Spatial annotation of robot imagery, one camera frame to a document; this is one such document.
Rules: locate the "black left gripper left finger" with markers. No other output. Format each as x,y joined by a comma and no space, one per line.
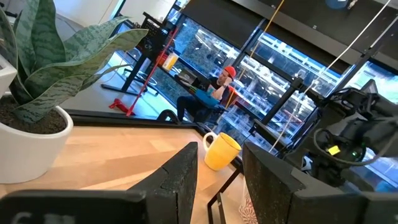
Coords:
177,186

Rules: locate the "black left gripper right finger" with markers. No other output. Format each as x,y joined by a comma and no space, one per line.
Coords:
273,186

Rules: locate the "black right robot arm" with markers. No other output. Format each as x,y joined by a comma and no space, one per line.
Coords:
382,112

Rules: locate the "red floor stand with pole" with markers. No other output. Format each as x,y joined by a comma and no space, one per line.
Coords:
119,105

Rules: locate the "black stool base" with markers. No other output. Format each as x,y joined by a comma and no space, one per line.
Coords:
149,88

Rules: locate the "seated person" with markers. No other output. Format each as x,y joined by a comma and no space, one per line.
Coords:
222,85

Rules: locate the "grey laptop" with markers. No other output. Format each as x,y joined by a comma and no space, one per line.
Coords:
188,76

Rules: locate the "yellow and white container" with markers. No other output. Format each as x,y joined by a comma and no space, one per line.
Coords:
170,61

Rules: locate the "red container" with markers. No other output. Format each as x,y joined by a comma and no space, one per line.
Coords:
160,59

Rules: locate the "black desk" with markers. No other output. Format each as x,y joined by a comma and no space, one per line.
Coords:
149,46

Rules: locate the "snake plant in white pot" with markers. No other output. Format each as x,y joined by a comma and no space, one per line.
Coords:
31,155

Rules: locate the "wooden shelf rack black frame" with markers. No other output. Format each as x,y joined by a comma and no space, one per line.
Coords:
224,187

